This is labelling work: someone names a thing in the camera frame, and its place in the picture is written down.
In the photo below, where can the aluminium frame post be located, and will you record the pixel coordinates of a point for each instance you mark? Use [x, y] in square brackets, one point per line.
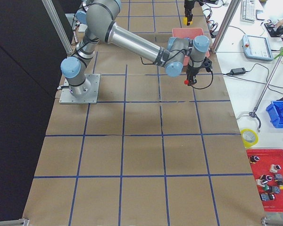
[234, 4]

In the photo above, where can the black power adapter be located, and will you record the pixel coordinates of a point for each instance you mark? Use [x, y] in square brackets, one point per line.
[237, 71]

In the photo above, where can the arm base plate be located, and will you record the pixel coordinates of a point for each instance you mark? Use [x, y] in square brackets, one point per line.
[84, 94]

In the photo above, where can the white keyboard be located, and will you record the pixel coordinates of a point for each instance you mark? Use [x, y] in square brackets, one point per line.
[248, 8]

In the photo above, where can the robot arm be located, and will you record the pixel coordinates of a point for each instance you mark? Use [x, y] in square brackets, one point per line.
[81, 12]
[99, 17]

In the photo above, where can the grabber reach tool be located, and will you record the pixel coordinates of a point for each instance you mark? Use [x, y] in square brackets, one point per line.
[253, 113]

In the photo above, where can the pink plastic box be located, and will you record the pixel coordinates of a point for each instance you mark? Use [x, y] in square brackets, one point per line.
[186, 33]

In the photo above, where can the yellow tape roll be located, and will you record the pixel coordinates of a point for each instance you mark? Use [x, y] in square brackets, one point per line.
[249, 137]

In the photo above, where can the teach pendant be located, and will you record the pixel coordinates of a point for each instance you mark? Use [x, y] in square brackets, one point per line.
[256, 48]

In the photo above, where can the blue storage bin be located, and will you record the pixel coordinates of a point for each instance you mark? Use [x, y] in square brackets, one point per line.
[275, 112]

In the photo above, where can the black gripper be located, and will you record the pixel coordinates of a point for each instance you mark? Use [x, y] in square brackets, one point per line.
[188, 7]
[192, 71]

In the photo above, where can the red parts tray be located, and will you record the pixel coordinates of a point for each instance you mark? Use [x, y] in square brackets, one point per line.
[267, 168]

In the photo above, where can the yellow toy block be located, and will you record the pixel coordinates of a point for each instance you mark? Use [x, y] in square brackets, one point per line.
[186, 21]

